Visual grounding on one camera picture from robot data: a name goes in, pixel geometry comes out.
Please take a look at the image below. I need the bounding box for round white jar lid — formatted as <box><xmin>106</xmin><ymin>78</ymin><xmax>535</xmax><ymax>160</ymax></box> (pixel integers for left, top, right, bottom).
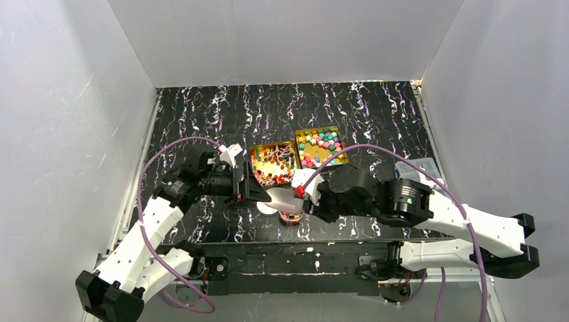
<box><xmin>256</xmin><ymin>202</ymin><xmax>278</xmax><ymax>217</ymax></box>

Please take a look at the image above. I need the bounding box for clear round jar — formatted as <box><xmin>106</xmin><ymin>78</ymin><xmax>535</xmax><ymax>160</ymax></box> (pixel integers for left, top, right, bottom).
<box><xmin>279</xmin><ymin>211</ymin><xmax>303</xmax><ymax>227</ymax></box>

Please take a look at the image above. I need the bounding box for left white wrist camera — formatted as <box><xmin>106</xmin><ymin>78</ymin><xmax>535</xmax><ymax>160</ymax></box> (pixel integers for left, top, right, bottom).
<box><xmin>217</xmin><ymin>144</ymin><xmax>243</xmax><ymax>168</ymax></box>

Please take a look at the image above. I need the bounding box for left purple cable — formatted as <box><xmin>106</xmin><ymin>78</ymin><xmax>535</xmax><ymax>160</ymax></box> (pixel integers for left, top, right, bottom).
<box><xmin>136</xmin><ymin>136</ymin><xmax>221</xmax><ymax>315</ymax></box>

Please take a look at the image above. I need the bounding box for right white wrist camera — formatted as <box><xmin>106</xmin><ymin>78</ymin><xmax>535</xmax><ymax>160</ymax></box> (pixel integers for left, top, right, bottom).
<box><xmin>291</xmin><ymin>168</ymin><xmax>324</xmax><ymax>206</ymax></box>

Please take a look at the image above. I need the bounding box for clear plastic organizer box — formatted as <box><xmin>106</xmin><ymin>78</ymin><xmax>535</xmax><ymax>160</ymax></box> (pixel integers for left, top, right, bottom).
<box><xmin>395</xmin><ymin>158</ymin><xmax>443</xmax><ymax>182</ymax></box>

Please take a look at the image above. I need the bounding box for aluminium frame rail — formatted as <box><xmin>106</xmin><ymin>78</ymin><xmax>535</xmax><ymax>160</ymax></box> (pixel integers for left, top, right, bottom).
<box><xmin>204</xmin><ymin>252</ymin><xmax>480</xmax><ymax>294</ymax></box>

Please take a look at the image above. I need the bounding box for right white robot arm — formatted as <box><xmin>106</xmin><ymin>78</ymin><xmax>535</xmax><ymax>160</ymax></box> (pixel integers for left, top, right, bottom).
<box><xmin>293</xmin><ymin>165</ymin><xmax>540</xmax><ymax>279</ymax></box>

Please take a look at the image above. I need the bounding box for tin of lollipops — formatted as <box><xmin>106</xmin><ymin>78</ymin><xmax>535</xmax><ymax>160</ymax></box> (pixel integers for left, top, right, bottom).
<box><xmin>249</xmin><ymin>141</ymin><xmax>300</xmax><ymax>186</ymax></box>

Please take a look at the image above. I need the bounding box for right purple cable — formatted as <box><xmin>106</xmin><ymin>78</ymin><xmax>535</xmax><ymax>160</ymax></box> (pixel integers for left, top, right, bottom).
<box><xmin>302</xmin><ymin>144</ymin><xmax>490</xmax><ymax>322</ymax></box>

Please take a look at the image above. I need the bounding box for purple cable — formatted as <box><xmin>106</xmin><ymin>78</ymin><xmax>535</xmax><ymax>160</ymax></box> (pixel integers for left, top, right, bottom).
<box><xmin>136</xmin><ymin>136</ymin><xmax>221</xmax><ymax>315</ymax></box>
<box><xmin>302</xmin><ymin>144</ymin><xmax>490</xmax><ymax>322</ymax></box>

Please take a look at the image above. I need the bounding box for clear plastic scoop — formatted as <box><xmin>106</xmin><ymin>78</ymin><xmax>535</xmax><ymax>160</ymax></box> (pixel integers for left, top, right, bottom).
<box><xmin>265</xmin><ymin>187</ymin><xmax>304</xmax><ymax>214</ymax></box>

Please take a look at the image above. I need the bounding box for tin of star candies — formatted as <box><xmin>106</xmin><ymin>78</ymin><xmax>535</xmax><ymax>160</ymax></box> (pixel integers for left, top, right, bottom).
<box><xmin>295</xmin><ymin>126</ymin><xmax>348</xmax><ymax>169</ymax></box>

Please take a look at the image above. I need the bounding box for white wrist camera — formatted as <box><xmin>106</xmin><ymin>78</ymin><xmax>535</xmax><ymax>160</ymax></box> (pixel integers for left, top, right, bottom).
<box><xmin>291</xmin><ymin>168</ymin><xmax>324</xmax><ymax>206</ymax></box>
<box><xmin>217</xmin><ymin>144</ymin><xmax>243</xmax><ymax>168</ymax></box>

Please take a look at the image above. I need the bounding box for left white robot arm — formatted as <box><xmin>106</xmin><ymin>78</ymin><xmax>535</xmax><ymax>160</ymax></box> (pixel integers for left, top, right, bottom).
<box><xmin>75</xmin><ymin>144</ymin><xmax>271</xmax><ymax>321</ymax></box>

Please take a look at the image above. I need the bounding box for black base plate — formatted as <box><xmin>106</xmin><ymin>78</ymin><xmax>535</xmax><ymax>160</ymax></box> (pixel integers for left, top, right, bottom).
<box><xmin>202</xmin><ymin>241</ymin><xmax>395</xmax><ymax>296</ymax></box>

